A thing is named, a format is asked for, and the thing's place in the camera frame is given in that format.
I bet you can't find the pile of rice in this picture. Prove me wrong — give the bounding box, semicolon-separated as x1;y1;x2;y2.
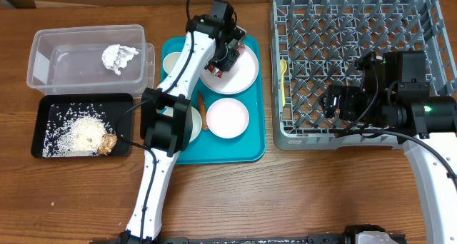
42;103;116;158

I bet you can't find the black waste tray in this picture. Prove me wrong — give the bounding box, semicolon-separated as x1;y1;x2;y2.
31;93;134;158

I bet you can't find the brown food lump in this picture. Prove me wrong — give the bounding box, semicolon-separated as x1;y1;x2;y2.
97;133;117;156

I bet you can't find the red snack wrapper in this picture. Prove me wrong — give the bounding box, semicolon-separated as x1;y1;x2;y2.
207;45;245;78

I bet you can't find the large white plate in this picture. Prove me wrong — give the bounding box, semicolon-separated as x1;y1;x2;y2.
200;46;259;95

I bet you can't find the white napkin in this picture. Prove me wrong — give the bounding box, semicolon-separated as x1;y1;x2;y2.
101;44;139;76

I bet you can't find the teal plastic tray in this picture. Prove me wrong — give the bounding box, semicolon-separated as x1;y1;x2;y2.
161;36;266;165

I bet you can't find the yellow plastic spoon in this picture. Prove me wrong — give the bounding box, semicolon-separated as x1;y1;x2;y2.
280;59;288;107

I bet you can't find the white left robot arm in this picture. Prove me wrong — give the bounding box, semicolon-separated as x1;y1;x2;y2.
116;0;246;243

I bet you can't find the white paper cup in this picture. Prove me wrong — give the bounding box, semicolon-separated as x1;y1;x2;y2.
162;52;181;74

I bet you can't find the clear plastic bin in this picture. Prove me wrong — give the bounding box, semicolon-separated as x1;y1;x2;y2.
26;24;155;98

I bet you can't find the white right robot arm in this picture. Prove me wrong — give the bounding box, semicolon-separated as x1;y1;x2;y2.
318;51;456;243

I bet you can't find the white bowl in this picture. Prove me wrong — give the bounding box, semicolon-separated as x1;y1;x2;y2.
189;107;203;142

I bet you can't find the grey dishwasher rack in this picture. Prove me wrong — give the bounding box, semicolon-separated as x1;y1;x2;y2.
269;0;456;150

